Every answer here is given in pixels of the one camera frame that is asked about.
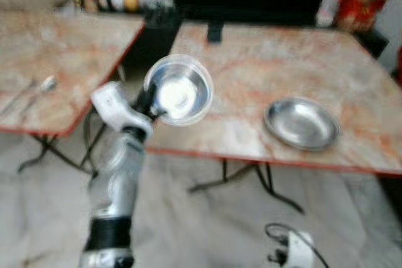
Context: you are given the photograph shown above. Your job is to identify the steel bowl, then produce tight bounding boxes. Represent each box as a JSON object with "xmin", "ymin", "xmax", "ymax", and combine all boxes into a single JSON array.
[{"xmin": 143, "ymin": 55, "xmax": 214, "ymax": 126}]

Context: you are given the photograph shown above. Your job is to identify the black television cabinet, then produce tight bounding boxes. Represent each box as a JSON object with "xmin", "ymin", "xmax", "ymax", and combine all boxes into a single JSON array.
[{"xmin": 119, "ymin": 8, "xmax": 390, "ymax": 74}]

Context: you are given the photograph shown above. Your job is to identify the steel spoon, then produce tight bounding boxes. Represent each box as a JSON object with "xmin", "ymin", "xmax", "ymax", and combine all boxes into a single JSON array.
[{"xmin": 22, "ymin": 75, "xmax": 58, "ymax": 117}]

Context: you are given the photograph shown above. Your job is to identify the marble pattern folding table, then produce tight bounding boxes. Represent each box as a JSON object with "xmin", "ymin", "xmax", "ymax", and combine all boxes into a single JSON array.
[
  {"xmin": 0, "ymin": 9, "xmax": 146, "ymax": 174},
  {"xmin": 146, "ymin": 20, "xmax": 402, "ymax": 213}
]

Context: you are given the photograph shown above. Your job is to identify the small red ornament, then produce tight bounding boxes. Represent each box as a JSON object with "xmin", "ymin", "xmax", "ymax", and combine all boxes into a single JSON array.
[{"xmin": 80, "ymin": 0, "xmax": 101, "ymax": 13}]

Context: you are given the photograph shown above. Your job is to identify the steel fork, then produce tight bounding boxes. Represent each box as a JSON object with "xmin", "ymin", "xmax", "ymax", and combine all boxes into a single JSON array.
[{"xmin": 0, "ymin": 80, "xmax": 36, "ymax": 118}]

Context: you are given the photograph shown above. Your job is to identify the steel plate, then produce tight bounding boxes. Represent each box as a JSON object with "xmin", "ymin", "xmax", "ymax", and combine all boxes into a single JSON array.
[{"xmin": 264, "ymin": 97, "xmax": 342, "ymax": 152}]

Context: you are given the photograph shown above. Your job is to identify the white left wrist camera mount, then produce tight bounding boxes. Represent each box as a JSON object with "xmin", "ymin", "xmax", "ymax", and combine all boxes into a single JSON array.
[{"xmin": 91, "ymin": 82, "xmax": 154, "ymax": 134}]

